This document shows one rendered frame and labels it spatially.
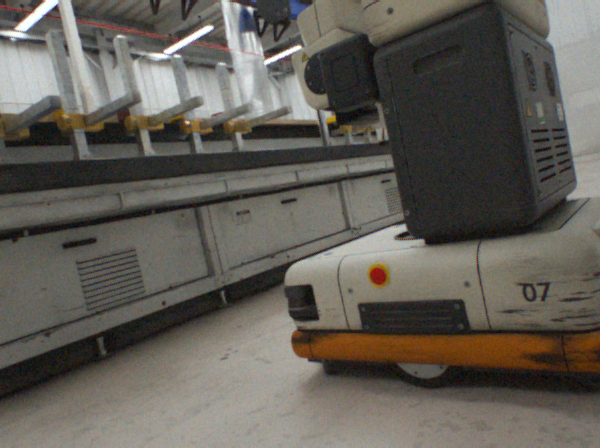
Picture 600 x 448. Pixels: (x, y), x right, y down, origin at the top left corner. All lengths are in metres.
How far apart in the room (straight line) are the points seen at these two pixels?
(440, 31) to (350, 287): 0.53
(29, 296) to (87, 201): 0.38
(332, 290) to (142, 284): 1.17
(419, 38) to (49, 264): 1.45
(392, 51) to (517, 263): 0.45
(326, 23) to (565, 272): 0.78
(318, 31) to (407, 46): 0.36
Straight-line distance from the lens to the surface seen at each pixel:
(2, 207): 1.64
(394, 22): 1.00
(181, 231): 2.23
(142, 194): 1.86
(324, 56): 1.16
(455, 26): 0.95
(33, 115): 1.50
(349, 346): 1.08
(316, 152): 2.64
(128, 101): 1.57
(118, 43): 1.99
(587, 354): 0.91
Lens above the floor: 0.42
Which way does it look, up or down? 3 degrees down
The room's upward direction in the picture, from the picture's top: 12 degrees counter-clockwise
